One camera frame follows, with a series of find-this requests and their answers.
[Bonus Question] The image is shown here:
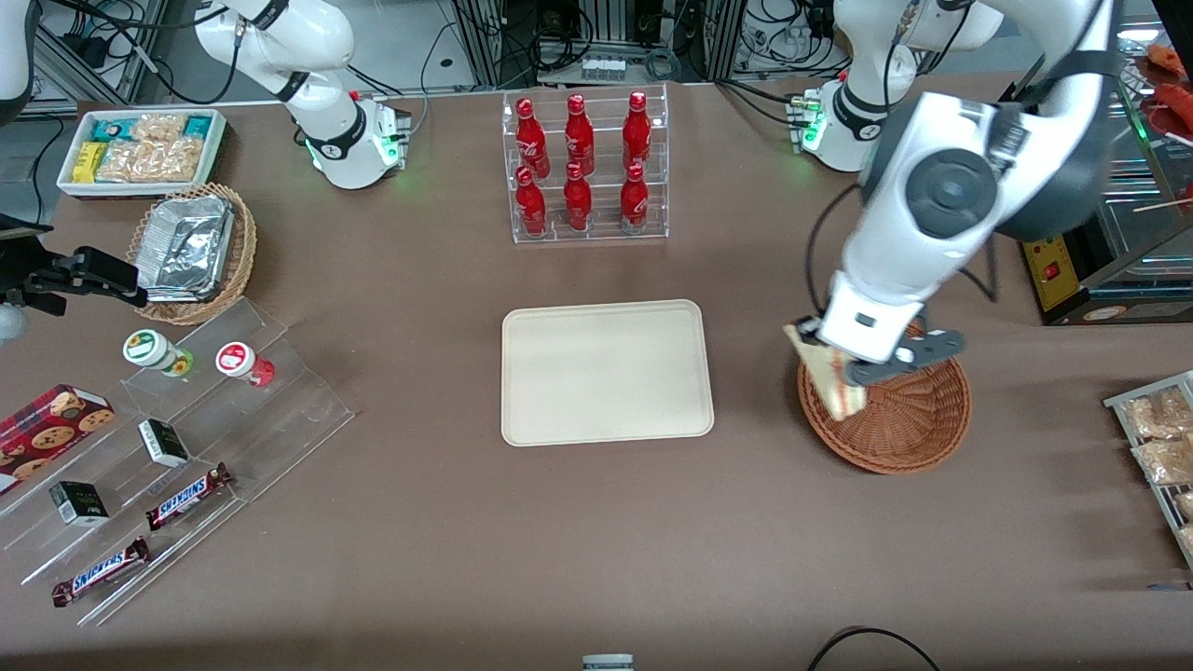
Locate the black table cable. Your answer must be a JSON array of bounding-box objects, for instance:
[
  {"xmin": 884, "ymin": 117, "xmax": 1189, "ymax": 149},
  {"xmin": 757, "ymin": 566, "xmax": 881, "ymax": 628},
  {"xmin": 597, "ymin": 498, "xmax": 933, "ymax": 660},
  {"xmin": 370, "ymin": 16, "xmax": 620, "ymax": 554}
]
[{"xmin": 805, "ymin": 626, "xmax": 943, "ymax": 671}]

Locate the red cookie box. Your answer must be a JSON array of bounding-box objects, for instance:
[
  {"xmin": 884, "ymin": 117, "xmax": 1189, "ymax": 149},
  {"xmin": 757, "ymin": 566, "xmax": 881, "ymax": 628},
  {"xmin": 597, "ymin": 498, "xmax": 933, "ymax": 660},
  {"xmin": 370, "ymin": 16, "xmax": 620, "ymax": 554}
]
[{"xmin": 0, "ymin": 383, "xmax": 116, "ymax": 497}]

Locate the black food warmer appliance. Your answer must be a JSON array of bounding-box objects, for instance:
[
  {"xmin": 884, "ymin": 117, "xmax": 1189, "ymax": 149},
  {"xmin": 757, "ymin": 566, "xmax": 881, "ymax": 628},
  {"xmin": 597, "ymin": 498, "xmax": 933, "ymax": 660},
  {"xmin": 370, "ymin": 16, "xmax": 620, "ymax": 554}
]
[{"xmin": 1002, "ymin": 17, "xmax": 1193, "ymax": 328}]

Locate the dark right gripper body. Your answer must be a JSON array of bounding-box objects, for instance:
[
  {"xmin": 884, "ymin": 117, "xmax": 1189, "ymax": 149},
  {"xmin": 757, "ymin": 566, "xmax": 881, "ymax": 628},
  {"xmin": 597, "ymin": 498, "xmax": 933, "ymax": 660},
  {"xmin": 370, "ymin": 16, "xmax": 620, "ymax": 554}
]
[{"xmin": 0, "ymin": 212, "xmax": 55, "ymax": 316}]

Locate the clear bag of crackers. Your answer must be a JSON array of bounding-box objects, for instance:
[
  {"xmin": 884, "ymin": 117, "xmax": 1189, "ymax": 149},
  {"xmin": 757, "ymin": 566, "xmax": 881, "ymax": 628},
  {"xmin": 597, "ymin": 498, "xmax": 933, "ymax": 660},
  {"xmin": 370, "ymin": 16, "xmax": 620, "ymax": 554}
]
[
  {"xmin": 130, "ymin": 113, "xmax": 190, "ymax": 144},
  {"xmin": 96, "ymin": 140, "xmax": 152, "ymax": 185},
  {"xmin": 140, "ymin": 138, "xmax": 205, "ymax": 185}
]

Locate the small black box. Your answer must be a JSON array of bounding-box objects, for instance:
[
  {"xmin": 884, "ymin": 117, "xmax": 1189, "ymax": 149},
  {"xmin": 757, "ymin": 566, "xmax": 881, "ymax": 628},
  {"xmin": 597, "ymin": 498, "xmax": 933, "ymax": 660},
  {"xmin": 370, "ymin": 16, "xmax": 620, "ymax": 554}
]
[
  {"xmin": 137, "ymin": 418, "xmax": 191, "ymax": 469},
  {"xmin": 48, "ymin": 480, "xmax": 111, "ymax": 528}
]

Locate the aluminium foil tray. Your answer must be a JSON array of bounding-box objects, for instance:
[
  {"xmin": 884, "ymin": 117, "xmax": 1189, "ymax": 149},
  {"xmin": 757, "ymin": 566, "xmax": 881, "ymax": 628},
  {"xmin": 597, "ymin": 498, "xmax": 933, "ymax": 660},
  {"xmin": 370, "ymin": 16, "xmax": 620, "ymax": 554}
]
[{"xmin": 138, "ymin": 195, "xmax": 236, "ymax": 304}]

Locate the tan wicker basket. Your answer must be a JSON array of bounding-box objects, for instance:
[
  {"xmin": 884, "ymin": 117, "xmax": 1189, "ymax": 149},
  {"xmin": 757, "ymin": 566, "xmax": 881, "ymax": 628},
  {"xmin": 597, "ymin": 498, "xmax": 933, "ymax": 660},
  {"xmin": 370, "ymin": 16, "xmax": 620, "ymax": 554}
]
[{"xmin": 125, "ymin": 182, "xmax": 258, "ymax": 326}]

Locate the steel warmer pan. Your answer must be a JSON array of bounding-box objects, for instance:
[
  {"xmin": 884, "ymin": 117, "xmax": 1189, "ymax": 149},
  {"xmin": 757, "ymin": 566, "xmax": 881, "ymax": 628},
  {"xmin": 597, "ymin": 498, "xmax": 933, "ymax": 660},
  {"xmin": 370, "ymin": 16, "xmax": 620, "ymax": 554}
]
[{"xmin": 1096, "ymin": 173, "xmax": 1193, "ymax": 271}]

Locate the beige plastic tray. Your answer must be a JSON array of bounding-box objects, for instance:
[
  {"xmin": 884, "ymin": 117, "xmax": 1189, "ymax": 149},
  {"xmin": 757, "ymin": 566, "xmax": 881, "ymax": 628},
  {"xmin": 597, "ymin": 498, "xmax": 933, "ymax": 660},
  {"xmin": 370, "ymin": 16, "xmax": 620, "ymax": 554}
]
[{"xmin": 501, "ymin": 299, "xmax": 716, "ymax": 448}]

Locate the clear acrylic bottle rack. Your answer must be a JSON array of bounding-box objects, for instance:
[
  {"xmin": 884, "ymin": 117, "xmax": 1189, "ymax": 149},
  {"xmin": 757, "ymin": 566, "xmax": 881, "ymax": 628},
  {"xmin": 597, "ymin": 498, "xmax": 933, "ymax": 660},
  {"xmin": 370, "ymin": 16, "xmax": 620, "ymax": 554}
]
[{"xmin": 502, "ymin": 83, "xmax": 671, "ymax": 246}]

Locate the white snack bin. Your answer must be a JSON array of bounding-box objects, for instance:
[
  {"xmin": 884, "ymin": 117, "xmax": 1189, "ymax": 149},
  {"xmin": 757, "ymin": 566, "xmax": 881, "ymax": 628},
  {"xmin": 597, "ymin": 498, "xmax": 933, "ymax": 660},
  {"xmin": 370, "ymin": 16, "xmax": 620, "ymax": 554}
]
[{"xmin": 57, "ymin": 108, "xmax": 228, "ymax": 200}]

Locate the grey wire rack tray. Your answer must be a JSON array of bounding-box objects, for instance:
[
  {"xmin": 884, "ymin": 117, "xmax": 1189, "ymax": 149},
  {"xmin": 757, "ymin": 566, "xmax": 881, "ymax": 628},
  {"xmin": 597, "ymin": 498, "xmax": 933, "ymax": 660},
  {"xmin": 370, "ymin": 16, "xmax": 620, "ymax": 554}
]
[{"xmin": 1103, "ymin": 370, "xmax": 1193, "ymax": 572}]

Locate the clear acrylic stepped display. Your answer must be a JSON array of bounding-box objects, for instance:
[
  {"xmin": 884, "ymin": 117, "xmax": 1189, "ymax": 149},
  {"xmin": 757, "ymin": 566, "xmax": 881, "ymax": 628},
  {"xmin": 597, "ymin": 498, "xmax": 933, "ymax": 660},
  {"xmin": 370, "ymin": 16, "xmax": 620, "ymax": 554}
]
[{"xmin": 0, "ymin": 297, "xmax": 356, "ymax": 627}]

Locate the red cola bottle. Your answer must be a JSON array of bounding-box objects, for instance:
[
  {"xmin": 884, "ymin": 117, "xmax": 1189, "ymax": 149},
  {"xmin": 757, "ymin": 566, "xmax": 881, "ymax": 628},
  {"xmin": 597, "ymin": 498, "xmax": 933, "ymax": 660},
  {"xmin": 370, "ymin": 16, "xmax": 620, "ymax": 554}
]
[
  {"xmin": 622, "ymin": 90, "xmax": 653, "ymax": 174},
  {"xmin": 619, "ymin": 163, "xmax": 651, "ymax": 235},
  {"xmin": 562, "ymin": 162, "xmax": 595, "ymax": 233},
  {"xmin": 564, "ymin": 93, "xmax": 597, "ymax": 178},
  {"xmin": 515, "ymin": 97, "xmax": 552, "ymax": 180},
  {"xmin": 514, "ymin": 167, "xmax": 549, "ymax": 238}
]

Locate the green lidded white cup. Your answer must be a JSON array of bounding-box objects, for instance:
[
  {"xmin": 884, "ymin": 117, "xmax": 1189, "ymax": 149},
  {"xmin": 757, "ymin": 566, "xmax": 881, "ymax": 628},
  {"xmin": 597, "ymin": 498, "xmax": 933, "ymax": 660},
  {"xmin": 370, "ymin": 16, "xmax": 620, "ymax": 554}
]
[{"xmin": 122, "ymin": 329, "xmax": 195, "ymax": 378}]

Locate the brown round wicker basket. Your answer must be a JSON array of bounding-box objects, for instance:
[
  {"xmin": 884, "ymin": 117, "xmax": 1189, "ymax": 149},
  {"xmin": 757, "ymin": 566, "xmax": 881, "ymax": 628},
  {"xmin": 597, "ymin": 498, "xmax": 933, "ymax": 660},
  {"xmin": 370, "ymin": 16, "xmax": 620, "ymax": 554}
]
[{"xmin": 797, "ymin": 320, "xmax": 973, "ymax": 476}]

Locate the red lidded white cup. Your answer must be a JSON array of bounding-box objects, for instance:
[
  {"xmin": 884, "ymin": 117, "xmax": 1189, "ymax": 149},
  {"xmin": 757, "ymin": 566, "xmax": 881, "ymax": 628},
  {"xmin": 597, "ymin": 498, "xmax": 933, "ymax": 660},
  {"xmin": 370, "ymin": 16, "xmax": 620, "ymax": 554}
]
[{"xmin": 215, "ymin": 341, "xmax": 277, "ymax": 389}]

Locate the Snickers chocolate bar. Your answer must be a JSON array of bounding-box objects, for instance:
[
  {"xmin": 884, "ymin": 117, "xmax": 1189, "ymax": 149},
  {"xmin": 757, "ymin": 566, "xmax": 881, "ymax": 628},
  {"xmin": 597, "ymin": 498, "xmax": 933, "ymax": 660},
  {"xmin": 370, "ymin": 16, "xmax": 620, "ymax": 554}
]
[
  {"xmin": 145, "ymin": 462, "xmax": 233, "ymax": 532},
  {"xmin": 51, "ymin": 536, "xmax": 151, "ymax": 609}
]

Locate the yellow snack packet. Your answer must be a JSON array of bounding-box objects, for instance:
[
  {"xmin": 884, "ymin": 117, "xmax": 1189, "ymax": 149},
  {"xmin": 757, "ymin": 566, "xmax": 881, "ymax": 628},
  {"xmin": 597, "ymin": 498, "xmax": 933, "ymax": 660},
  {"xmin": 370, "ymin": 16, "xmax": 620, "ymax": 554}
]
[{"xmin": 72, "ymin": 142, "xmax": 110, "ymax": 185}]

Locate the triangular sandwich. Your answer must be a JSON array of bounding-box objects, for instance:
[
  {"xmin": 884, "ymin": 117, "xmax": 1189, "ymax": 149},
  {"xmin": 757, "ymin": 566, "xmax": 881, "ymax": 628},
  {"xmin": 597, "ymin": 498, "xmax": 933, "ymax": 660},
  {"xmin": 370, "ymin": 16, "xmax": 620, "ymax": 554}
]
[{"xmin": 784, "ymin": 322, "xmax": 871, "ymax": 421}]

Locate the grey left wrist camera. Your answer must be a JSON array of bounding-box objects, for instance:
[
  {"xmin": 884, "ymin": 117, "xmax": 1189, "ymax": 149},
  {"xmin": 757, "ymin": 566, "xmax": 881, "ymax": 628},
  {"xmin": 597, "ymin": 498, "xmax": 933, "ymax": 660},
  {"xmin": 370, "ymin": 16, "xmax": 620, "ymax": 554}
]
[{"xmin": 841, "ymin": 329, "xmax": 967, "ymax": 389}]

